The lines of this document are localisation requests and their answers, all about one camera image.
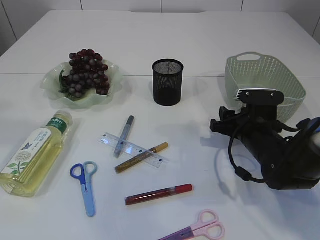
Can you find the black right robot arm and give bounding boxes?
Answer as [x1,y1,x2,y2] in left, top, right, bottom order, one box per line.
[210,88,320,190]

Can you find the clear plastic ruler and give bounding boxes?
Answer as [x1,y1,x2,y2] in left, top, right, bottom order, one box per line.
[99,132,165,161]

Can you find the gold glitter marker pen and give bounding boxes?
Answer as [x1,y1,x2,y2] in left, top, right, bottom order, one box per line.
[115,142,169,174]

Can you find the purple artificial grape bunch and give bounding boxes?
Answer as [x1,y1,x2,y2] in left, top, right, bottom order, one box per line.
[59,48,110,101]

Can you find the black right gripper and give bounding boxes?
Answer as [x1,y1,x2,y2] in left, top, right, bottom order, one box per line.
[209,87,301,186]

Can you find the pink purple safety scissors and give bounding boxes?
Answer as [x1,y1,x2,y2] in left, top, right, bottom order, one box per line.
[161,209,225,240]

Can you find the green plastic woven basket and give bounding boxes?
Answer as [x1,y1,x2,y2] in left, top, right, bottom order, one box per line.
[224,52,306,123]

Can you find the silver glitter marker pen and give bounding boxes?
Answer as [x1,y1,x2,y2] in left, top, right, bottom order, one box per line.
[113,115,135,158]

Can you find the green ruffled glass plate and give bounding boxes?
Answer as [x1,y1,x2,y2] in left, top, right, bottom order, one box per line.
[40,60,122,109]

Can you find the black mesh pen holder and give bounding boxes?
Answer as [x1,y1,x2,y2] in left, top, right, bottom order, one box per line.
[152,58,184,107]

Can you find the red glitter marker pen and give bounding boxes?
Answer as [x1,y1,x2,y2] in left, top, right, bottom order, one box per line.
[125,184,193,206]

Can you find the yellow tea drink bottle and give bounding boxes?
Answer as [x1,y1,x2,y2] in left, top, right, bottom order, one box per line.
[0,110,73,198]

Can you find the blue safety scissors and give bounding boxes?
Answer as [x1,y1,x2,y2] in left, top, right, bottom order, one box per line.
[70,161,98,217]

